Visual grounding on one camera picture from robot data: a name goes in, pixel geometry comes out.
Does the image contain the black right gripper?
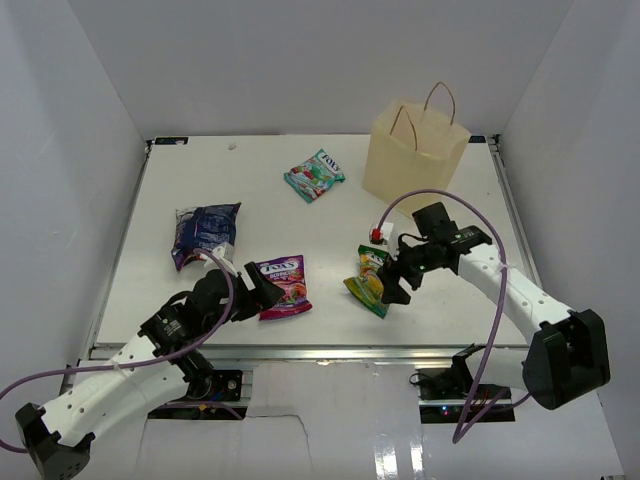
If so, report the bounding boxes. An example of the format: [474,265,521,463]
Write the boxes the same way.
[378,233,439,305]

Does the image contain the green Fox's candy bag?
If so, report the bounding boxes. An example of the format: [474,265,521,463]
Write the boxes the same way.
[343,245,389,318]

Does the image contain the purple Fox's candy bag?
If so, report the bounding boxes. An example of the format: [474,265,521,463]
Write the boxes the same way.
[257,255,312,321]

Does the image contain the teal Fox's candy bag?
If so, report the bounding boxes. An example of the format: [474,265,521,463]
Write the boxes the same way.
[283,149,346,203]

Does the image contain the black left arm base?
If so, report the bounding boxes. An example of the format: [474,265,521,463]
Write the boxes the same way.
[147,350,246,421]

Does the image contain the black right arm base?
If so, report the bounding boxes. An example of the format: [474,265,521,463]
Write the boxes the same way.
[408,349,517,425]

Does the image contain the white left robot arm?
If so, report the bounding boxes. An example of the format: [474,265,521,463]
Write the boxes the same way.
[15,262,284,479]

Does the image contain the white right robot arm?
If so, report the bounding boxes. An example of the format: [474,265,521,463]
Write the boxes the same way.
[370,202,611,410]

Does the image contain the dark blue snack bag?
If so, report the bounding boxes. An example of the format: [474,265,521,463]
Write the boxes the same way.
[171,202,242,272]

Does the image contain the beige paper bag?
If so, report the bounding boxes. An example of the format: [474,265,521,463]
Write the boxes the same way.
[362,81,471,204]

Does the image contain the blue label sticker left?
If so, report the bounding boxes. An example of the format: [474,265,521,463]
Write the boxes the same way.
[153,137,189,146]

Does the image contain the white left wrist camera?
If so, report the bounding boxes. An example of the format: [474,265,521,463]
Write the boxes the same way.
[197,242,234,270]

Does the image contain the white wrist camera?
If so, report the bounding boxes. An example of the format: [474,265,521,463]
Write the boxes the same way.
[369,222,395,245]
[197,242,234,270]

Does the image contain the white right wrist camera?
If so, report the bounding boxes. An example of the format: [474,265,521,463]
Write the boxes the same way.
[369,222,395,245]

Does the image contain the aluminium table front rail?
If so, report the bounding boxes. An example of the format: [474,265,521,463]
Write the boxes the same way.
[88,345,524,362]

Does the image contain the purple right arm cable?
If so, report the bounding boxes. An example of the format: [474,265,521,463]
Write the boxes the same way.
[374,188,534,445]

